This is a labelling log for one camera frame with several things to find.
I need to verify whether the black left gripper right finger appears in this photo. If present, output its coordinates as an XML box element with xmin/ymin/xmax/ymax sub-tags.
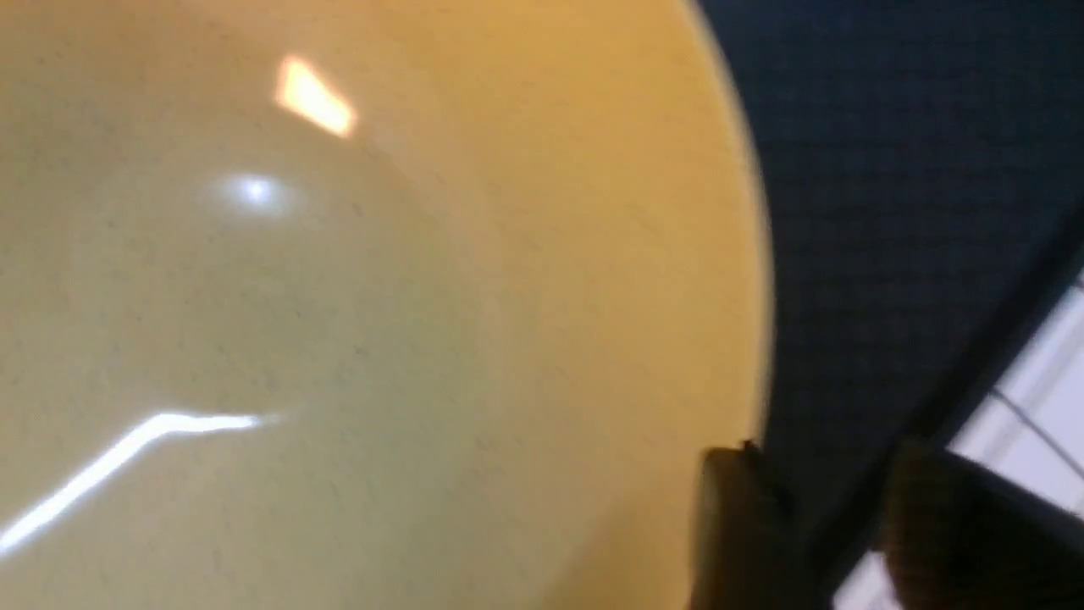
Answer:
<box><xmin>880</xmin><ymin>441</ymin><xmax>1083</xmax><ymax>609</ymax></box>

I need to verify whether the black serving tray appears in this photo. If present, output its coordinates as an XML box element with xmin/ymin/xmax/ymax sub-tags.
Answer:
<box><xmin>701</xmin><ymin>1</ymin><xmax>1083</xmax><ymax>585</ymax></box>

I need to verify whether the yellow-green noodle bowl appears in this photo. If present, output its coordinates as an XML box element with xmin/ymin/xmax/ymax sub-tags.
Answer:
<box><xmin>3</xmin><ymin>1</ymin><xmax>773</xmax><ymax>609</ymax></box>

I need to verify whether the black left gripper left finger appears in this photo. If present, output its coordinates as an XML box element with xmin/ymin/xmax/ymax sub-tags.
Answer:
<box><xmin>691</xmin><ymin>441</ymin><xmax>833</xmax><ymax>609</ymax></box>

